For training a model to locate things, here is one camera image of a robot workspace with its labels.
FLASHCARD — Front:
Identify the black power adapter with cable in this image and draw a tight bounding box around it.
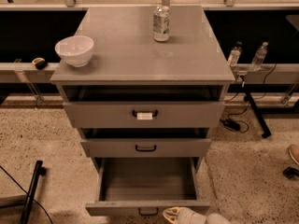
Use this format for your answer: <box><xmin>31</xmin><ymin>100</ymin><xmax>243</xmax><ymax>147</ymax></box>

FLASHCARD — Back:
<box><xmin>221</xmin><ymin>105</ymin><xmax>249</xmax><ymax>133</ymax></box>

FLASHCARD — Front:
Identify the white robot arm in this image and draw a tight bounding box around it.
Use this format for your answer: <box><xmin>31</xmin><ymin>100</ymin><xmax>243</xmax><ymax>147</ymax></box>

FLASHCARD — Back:
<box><xmin>163</xmin><ymin>207</ymin><xmax>231</xmax><ymax>224</ymax></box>

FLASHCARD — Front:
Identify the green white drink can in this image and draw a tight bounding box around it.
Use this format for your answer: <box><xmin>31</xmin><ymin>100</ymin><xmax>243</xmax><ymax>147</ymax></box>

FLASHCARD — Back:
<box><xmin>153</xmin><ymin>6</ymin><xmax>170</xmax><ymax>42</ymax></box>

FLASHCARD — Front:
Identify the grey bottom drawer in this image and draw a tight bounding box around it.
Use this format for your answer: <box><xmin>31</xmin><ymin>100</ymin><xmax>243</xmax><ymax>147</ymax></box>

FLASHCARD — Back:
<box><xmin>86</xmin><ymin>158</ymin><xmax>209</xmax><ymax>216</ymax></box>

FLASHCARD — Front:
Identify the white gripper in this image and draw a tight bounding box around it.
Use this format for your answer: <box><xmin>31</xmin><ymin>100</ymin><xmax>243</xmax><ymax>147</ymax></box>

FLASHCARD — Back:
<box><xmin>163</xmin><ymin>207</ymin><xmax>207</xmax><ymax>224</ymax></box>

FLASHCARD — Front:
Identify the black stand leg right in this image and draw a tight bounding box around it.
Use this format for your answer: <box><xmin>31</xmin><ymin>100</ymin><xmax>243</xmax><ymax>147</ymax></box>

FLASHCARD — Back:
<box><xmin>243</xmin><ymin>87</ymin><xmax>272</xmax><ymax>138</ymax></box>

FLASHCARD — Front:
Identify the black stand leg left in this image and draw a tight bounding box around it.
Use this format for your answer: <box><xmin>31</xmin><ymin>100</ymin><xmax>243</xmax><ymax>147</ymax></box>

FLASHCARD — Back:
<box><xmin>19</xmin><ymin>161</ymin><xmax>46</xmax><ymax>224</ymax></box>

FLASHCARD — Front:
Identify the grey top drawer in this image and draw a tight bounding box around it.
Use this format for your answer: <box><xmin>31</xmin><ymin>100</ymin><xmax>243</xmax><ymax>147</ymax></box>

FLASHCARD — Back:
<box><xmin>64</xmin><ymin>102</ymin><xmax>224</xmax><ymax>128</ymax></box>

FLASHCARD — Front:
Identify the clear water bottle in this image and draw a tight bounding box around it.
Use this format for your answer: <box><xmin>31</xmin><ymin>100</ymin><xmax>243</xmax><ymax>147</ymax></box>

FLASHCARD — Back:
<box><xmin>228</xmin><ymin>41</ymin><xmax>242</xmax><ymax>67</ymax></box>
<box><xmin>250</xmin><ymin>42</ymin><xmax>269</xmax><ymax>71</ymax></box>

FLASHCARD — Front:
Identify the right clear water bottle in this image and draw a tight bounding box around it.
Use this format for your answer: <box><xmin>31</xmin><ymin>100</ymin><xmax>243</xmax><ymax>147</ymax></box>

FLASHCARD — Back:
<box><xmin>250</xmin><ymin>42</ymin><xmax>269</xmax><ymax>71</ymax></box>

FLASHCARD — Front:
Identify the white bowl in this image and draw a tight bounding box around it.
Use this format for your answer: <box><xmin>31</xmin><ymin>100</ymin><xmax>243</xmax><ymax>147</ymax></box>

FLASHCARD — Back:
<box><xmin>55</xmin><ymin>35</ymin><xmax>94</xmax><ymax>67</ymax></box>

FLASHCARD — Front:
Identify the black object on floor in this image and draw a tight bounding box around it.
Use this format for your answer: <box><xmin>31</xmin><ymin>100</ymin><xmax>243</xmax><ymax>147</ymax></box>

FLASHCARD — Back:
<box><xmin>282</xmin><ymin>167</ymin><xmax>299</xmax><ymax>179</ymax></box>

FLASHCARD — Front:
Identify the left clear water bottle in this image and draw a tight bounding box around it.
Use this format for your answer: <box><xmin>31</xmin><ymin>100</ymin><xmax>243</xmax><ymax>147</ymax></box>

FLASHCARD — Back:
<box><xmin>228</xmin><ymin>41</ymin><xmax>242</xmax><ymax>67</ymax></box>

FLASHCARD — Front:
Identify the grey drawer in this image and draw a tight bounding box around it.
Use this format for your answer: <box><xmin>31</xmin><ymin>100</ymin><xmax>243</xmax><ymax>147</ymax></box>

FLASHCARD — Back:
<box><xmin>64</xmin><ymin>102</ymin><xmax>224</xmax><ymax>128</ymax></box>
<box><xmin>86</xmin><ymin>158</ymin><xmax>209</xmax><ymax>216</ymax></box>
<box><xmin>81</xmin><ymin>138</ymin><xmax>211</xmax><ymax>158</ymax></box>

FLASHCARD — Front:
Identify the yellow black tape measure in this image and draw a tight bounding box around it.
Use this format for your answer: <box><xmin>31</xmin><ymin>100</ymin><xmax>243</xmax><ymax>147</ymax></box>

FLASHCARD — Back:
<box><xmin>32</xmin><ymin>57</ymin><xmax>48</xmax><ymax>70</ymax></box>

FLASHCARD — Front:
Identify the grey middle drawer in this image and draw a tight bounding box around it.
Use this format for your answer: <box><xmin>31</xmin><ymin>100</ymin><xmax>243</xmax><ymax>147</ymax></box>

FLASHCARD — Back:
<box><xmin>81</xmin><ymin>138</ymin><xmax>211</xmax><ymax>158</ymax></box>

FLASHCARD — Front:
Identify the grey drawer cabinet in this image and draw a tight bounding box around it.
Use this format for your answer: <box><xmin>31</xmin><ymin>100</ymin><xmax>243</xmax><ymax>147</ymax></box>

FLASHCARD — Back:
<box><xmin>50</xmin><ymin>5</ymin><xmax>236</xmax><ymax>175</ymax></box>

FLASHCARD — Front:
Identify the black stand leg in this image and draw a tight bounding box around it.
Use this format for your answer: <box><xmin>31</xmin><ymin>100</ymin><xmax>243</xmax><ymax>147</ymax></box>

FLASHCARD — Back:
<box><xmin>19</xmin><ymin>161</ymin><xmax>46</xmax><ymax>224</ymax></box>
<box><xmin>243</xmin><ymin>87</ymin><xmax>272</xmax><ymax>138</ymax></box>

